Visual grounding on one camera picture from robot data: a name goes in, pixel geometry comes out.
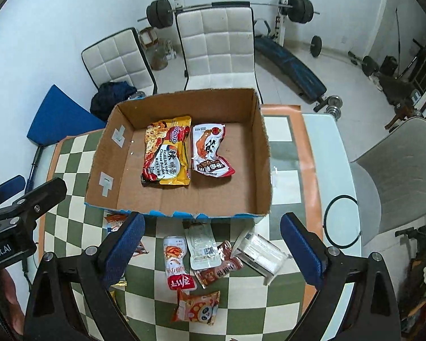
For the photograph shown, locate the dark bag on chair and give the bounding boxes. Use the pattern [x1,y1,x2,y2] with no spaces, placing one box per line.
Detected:
[90,82,139,121]

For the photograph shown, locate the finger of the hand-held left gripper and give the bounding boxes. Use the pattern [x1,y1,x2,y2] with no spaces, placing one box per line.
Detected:
[12,178,68,221]
[0,175,26,207]

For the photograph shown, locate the black weight bench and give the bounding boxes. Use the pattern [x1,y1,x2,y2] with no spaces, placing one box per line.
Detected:
[254,19,327,112]

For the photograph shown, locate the black dumbbell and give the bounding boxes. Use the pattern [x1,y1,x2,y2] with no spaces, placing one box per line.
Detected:
[348,51,380,77]

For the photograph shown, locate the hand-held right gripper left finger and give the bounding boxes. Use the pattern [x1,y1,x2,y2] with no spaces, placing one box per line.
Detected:
[24,212,146,341]

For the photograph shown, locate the black ring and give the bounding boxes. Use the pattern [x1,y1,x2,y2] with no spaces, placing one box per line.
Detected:
[324,195,363,246]

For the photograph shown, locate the green white checkered tablecloth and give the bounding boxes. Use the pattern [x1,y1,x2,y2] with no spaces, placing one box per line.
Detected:
[43,105,323,341]

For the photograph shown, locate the small white quilted chair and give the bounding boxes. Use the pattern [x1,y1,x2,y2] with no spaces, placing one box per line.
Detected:
[81,27,159,96]

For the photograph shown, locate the long white red snack packet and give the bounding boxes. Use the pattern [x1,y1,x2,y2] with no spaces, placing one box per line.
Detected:
[162,236,198,291]

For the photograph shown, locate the chrome dumbbell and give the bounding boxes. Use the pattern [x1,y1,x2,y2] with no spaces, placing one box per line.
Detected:
[325,95,343,118]

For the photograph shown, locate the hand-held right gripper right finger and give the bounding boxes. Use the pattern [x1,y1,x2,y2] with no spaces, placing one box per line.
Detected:
[280,212,402,341]

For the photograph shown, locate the orange cartoon snack packet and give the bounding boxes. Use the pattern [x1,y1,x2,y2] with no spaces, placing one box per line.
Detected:
[174,289,221,325]

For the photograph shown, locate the clear pack of white tissues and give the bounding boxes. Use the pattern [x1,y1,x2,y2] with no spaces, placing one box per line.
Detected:
[231,231,292,285]

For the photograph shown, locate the blue chair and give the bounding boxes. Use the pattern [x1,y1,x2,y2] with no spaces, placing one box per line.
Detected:
[26,84,107,146]

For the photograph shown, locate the yellow noodle packet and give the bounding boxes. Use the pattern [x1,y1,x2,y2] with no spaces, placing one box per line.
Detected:
[141,115,193,186]

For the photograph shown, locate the cardboard box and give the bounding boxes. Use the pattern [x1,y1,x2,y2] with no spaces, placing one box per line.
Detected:
[84,88,273,220]

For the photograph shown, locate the grey chair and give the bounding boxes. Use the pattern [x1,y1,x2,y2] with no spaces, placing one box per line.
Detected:
[350,117,426,246]

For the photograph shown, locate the small yellow snack packet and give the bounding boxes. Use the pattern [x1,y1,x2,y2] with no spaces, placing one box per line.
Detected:
[108,279,128,301]

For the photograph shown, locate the person's left hand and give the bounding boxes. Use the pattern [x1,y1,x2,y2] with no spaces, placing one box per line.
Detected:
[0,268,25,336]

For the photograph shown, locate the brown snack packet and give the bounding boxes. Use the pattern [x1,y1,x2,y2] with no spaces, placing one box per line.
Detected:
[193,240,244,289]

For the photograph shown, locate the brown glass jar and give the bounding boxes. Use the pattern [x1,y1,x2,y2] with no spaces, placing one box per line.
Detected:
[151,43,171,71]

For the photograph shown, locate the clear white-label snack packet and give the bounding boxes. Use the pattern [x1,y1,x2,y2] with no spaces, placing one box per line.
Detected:
[184,222,221,270]

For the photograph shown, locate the black barbell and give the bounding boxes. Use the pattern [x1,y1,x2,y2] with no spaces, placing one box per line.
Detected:
[138,0,321,29]

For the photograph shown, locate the large white quilted chair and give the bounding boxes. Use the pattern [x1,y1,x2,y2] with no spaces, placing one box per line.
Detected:
[176,7,263,103]

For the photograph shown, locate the white red crumpled snack packet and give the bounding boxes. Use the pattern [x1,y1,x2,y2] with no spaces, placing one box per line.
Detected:
[191,123,236,178]

